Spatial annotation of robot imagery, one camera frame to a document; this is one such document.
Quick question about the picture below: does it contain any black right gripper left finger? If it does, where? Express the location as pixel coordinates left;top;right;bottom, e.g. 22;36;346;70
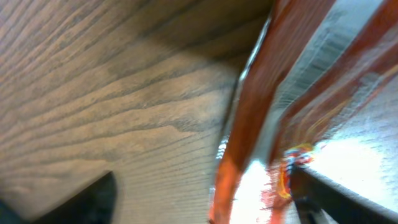
1;171;118;224

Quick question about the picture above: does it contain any red snack stick packet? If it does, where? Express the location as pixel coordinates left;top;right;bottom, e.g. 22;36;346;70
209;0;397;223

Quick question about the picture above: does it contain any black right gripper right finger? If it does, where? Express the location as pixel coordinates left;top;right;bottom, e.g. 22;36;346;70
289;166;397;224

